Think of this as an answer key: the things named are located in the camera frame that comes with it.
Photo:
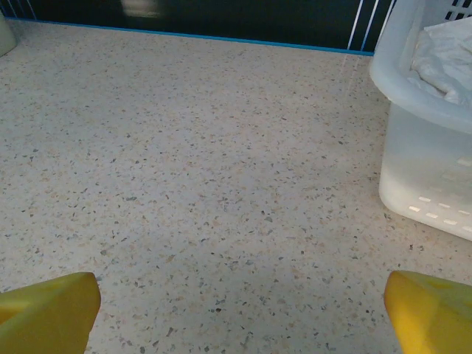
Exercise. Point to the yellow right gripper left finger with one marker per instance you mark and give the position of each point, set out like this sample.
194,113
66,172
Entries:
44,317

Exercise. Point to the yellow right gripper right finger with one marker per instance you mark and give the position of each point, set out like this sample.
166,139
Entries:
435,321

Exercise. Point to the white t-shirt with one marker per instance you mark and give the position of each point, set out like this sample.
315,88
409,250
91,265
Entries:
446,62

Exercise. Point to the white perforated plastic basket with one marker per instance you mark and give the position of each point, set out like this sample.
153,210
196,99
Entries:
413,155

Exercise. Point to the cream knife block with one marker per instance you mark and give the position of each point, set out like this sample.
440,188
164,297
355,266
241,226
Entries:
5,37

